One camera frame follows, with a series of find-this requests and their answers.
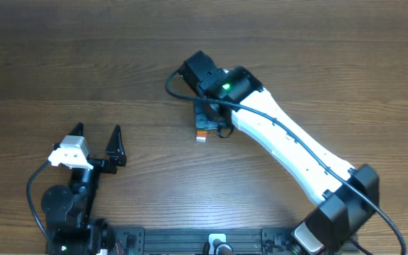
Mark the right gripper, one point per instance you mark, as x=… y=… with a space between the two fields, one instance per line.
x=207 y=118

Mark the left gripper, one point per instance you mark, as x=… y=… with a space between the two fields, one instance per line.
x=105 y=165

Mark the orange cube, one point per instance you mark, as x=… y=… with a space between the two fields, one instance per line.
x=202 y=133

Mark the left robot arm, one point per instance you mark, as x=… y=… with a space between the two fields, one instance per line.
x=69 y=205

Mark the mounting rail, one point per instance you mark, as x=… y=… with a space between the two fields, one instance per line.
x=175 y=241

